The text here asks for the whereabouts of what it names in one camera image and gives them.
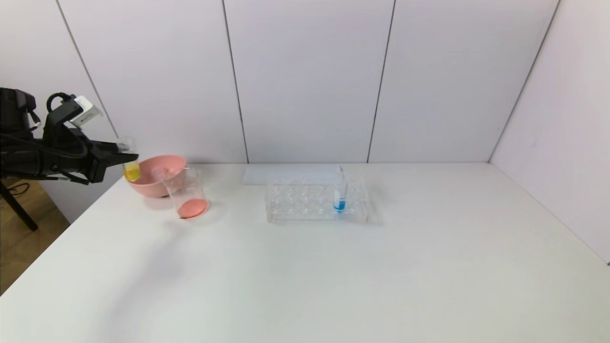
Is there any test tube with yellow pigment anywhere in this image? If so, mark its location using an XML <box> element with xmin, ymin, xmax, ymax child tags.
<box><xmin>116</xmin><ymin>136</ymin><xmax>142</xmax><ymax>182</ymax></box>

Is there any clear acrylic test tube rack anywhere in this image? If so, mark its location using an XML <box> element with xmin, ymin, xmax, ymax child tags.
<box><xmin>265</xmin><ymin>174</ymin><xmax>370</xmax><ymax>224</ymax></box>

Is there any test tube with blue pigment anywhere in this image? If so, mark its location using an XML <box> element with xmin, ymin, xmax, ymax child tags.
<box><xmin>333</xmin><ymin>174</ymin><xmax>347</xmax><ymax>214</ymax></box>

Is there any clear glass beaker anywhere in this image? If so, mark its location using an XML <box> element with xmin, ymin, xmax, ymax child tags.
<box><xmin>163</xmin><ymin>168</ymin><xmax>210</xmax><ymax>220</ymax></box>

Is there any flat white slab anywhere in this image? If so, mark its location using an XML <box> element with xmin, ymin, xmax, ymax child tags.
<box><xmin>244</xmin><ymin>165</ymin><xmax>344</xmax><ymax>186</ymax></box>

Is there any pink plastic bowl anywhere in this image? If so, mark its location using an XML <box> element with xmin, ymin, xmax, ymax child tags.
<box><xmin>127</xmin><ymin>154</ymin><xmax>188</xmax><ymax>198</ymax></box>

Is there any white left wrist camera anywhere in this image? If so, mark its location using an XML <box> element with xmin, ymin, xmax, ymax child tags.
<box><xmin>71</xmin><ymin>95</ymin><xmax>103</xmax><ymax>129</ymax></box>

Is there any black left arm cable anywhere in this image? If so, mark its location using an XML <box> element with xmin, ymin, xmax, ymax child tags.
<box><xmin>0</xmin><ymin>92</ymin><xmax>90</xmax><ymax>184</ymax></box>

